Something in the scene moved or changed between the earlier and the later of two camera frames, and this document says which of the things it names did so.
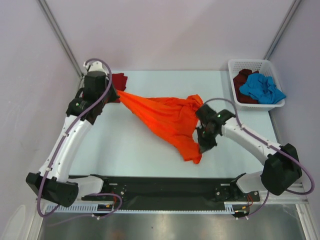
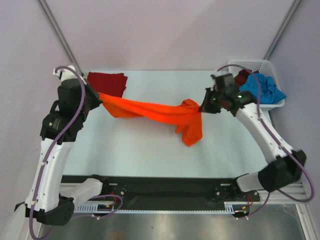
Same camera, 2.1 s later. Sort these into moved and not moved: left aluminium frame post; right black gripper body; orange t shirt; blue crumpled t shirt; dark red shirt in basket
Moved: right black gripper body; orange t shirt
Not moved: left aluminium frame post; blue crumpled t shirt; dark red shirt in basket
